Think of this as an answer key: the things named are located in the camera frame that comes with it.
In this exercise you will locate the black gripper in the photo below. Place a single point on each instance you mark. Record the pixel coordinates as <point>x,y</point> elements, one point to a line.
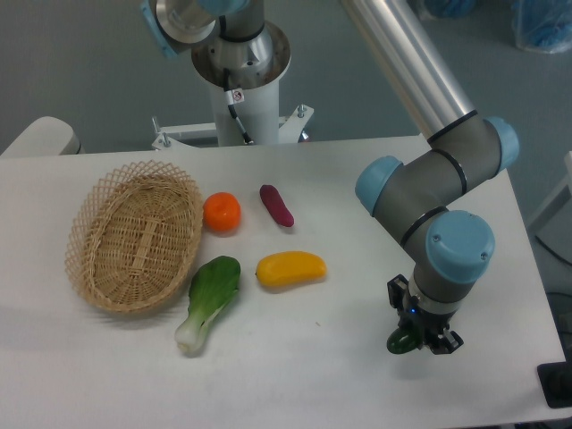
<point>424,309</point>

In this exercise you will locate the dark green cucumber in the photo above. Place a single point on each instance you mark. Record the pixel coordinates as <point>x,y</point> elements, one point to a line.
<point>402,341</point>

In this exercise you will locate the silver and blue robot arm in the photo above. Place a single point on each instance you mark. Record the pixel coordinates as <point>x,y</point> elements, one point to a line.
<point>459,149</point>

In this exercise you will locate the black device at table edge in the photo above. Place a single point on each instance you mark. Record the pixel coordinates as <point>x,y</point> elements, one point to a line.
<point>555,379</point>

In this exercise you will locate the yellow mango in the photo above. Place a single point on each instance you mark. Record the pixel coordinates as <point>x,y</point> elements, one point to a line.
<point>289,268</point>

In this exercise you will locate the purple sweet potato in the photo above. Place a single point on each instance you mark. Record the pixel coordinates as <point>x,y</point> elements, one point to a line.
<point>274,204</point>

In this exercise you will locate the green bok choy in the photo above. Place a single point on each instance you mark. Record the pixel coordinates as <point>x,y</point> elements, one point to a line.
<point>212,288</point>

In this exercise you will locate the orange persimmon fruit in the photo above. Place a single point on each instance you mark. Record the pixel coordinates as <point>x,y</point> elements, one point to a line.
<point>222,212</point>

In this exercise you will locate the woven wicker basket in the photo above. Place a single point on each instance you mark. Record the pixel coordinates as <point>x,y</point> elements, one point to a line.
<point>135,238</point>

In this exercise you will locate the blue plastic bag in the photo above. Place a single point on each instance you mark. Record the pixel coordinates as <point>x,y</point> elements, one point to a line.
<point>542,27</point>

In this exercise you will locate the white chair back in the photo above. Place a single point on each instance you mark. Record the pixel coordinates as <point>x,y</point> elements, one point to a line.
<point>46,136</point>

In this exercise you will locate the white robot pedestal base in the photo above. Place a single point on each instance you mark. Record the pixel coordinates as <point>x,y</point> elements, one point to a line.
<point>243,80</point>

